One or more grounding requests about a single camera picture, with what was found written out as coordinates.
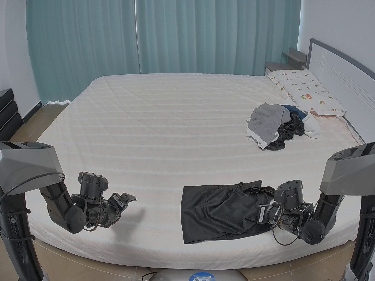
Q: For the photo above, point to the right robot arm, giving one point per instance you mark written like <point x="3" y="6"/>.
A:
<point x="328" y="209"/>

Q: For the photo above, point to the grey bedside table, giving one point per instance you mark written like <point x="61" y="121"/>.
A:
<point x="275" y="66"/>

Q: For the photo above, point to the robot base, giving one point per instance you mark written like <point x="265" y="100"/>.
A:
<point x="199" y="277"/>

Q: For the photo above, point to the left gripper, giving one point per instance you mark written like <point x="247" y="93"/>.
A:
<point x="108" y="212"/>

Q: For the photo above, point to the black chest of drawers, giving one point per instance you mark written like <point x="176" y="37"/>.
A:
<point x="8" y="113"/>

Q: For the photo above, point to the white printed pillow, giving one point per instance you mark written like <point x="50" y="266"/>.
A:
<point x="307" y="92"/>

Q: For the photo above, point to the blue-green curtain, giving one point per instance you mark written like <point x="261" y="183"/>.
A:
<point x="219" y="25"/>
<point x="82" y="39"/>

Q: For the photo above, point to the black T-shirt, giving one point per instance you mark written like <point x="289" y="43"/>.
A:
<point x="216" y="212"/>

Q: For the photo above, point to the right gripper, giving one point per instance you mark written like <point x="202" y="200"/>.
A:
<point x="274" y="215"/>

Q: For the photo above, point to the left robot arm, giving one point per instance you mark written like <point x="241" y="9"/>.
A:
<point x="58" y="203"/>

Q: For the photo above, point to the bed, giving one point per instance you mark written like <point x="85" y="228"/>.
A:
<point x="175" y="127"/>

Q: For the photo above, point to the pile of clothes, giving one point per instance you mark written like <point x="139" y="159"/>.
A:
<point x="266" y="121"/>

